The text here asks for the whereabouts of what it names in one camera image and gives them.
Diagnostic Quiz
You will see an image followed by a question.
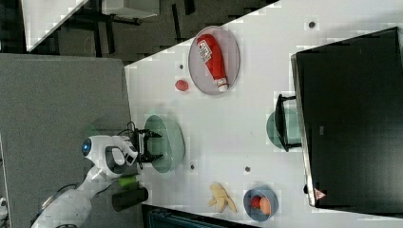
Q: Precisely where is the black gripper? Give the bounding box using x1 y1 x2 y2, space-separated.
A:
131 129 162 163

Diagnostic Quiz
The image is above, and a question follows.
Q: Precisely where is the green plastic strainer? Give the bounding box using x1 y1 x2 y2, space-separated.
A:
144 115 185 174

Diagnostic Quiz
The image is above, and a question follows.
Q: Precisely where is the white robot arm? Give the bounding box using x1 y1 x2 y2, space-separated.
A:
30 129 162 228

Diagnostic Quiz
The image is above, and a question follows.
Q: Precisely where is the green cylinder object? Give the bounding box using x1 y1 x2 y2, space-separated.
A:
118 175 138 188

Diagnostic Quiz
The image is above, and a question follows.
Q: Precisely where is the black cylinder object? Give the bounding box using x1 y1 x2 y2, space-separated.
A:
112 187 148 212

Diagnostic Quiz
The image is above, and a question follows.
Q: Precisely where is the red toy strawberry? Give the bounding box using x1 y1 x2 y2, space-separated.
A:
175 80 189 91

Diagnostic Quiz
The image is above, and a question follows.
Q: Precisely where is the yellow toy banana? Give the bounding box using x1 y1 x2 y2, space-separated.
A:
208 182 238 213

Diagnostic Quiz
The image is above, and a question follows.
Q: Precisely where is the red ketchup bottle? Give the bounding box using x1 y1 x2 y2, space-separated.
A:
197 34 228 92

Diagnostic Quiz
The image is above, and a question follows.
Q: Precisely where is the red toy fruit in bowl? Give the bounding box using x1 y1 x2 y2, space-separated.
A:
251 196 260 209

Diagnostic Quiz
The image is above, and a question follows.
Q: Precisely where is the blue bowl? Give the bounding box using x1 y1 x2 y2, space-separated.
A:
243 185 278 222

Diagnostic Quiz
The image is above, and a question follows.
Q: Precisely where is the orange toy fruit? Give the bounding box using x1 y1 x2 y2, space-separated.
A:
259 197 272 216

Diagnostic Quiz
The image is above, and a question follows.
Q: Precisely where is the green plastic cup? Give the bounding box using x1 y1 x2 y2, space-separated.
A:
266 108 301 149

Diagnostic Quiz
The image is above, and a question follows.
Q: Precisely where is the silver black toaster oven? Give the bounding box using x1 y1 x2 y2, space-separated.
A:
291 27 403 218

